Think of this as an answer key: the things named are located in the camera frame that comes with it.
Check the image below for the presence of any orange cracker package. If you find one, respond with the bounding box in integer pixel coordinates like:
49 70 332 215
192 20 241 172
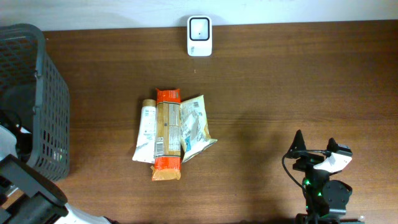
152 89 181 181

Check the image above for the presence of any white barcode scanner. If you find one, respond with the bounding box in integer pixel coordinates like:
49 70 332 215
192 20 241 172
187 15 213 57

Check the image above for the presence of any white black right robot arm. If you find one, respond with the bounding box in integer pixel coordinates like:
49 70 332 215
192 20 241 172
282 130 363 224

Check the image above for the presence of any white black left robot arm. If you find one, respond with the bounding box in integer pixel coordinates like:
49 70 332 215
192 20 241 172
1 109 117 224

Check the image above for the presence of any white tube brown cap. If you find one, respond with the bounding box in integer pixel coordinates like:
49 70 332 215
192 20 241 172
132 99 156 164

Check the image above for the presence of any cream snack bag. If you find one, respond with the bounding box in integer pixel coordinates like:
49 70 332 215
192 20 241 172
180 95 218 163

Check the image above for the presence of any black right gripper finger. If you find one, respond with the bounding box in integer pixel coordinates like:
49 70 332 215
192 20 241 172
286 129 307 159
326 138 339 152

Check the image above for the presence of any grey plastic mesh basket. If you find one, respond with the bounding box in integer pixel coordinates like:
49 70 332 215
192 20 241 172
1 24 70 182

